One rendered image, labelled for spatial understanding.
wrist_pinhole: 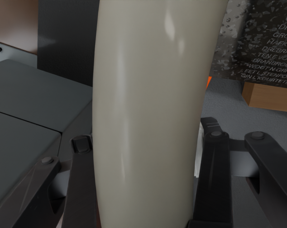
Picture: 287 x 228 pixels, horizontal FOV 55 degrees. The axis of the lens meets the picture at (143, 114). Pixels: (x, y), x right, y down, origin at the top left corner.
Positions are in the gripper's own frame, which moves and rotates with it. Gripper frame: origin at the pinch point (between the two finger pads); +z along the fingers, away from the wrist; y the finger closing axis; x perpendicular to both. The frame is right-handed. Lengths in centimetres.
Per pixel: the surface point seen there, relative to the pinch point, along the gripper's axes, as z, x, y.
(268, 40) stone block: 17.3, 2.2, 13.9
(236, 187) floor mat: 85, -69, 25
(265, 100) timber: 71, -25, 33
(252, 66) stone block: 21.5, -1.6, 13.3
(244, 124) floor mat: 84, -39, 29
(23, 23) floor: 91, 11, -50
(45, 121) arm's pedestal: 53, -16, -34
